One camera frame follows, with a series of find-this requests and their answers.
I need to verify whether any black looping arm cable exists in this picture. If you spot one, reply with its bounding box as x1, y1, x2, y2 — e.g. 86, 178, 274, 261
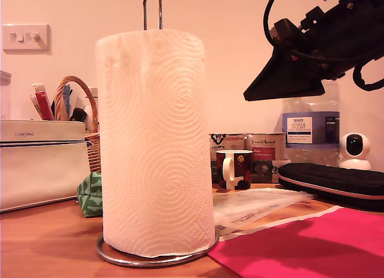
352, 63, 384, 91

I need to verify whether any large clear water bottle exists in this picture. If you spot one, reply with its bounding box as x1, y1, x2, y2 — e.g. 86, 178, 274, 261
281, 79, 341, 168

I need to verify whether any wicker basket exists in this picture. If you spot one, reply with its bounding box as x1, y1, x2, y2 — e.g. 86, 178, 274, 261
53, 76, 102, 174

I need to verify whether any small white round camera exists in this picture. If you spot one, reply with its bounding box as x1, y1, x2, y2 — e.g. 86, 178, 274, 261
338, 132, 372, 171

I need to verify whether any dark green flat box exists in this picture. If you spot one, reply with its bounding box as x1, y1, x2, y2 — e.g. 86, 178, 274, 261
209, 160, 282, 183

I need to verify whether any clear plastic bag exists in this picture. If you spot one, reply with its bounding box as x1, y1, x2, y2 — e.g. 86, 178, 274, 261
212, 187, 317, 240

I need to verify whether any dark red mug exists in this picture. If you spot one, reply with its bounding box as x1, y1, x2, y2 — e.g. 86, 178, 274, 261
215, 150, 254, 190

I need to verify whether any metal wire towel stand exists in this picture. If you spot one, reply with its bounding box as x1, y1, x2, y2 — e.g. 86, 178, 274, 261
95, 0, 220, 268

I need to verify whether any green patterned pouch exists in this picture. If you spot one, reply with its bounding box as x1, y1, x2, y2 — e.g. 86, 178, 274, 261
77, 171, 104, 218

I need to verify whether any white light switch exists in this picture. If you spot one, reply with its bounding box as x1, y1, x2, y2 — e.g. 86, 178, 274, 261
2, 23, 51, 55

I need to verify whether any cream tube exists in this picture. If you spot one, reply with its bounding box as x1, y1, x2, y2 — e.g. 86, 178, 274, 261
29, 94, 43, 121

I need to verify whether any black zip case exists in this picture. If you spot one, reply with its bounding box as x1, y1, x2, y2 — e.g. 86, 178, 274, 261
278, 163, 384, 213

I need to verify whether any white Lancome bag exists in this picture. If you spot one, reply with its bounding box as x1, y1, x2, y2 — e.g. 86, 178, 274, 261
0, 119, 91, 213

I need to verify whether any clear storage jar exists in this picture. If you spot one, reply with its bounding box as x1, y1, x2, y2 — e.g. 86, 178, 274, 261
0, 70, 12, 119

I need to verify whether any black camera cable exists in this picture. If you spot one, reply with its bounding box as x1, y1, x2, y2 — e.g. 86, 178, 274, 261
263, 0, 283, 46

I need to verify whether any red and white tube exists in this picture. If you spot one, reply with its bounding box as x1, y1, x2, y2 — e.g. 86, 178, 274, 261
31, 82, 55, 121

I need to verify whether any blue tube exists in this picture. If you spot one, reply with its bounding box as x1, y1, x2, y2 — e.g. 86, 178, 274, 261
62, 84, 73, 120

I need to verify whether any white paper sheet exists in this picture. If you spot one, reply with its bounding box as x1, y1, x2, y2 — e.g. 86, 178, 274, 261
217, 205, 343, 241

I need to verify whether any pink paper sheet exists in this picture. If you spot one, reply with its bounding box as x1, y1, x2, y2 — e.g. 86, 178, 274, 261
207, 207, 384, 278

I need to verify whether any white paper towel roll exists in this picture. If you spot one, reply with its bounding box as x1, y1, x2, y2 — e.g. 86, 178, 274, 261
95, 28, 216, 258

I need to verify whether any shrink-wrapped silver food tin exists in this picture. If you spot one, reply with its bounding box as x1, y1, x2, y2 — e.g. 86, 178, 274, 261
245, 133, 286, 162
209, 133, 245, 162

